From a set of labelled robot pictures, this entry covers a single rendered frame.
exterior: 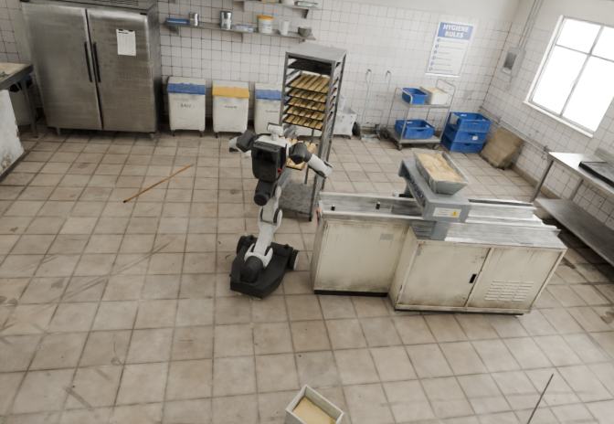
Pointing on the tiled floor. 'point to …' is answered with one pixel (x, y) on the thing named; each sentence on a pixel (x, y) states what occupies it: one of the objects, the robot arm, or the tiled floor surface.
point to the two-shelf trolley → (425, 121)
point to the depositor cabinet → (473, 270)
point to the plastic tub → (312, 409)
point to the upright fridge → (93, 50)
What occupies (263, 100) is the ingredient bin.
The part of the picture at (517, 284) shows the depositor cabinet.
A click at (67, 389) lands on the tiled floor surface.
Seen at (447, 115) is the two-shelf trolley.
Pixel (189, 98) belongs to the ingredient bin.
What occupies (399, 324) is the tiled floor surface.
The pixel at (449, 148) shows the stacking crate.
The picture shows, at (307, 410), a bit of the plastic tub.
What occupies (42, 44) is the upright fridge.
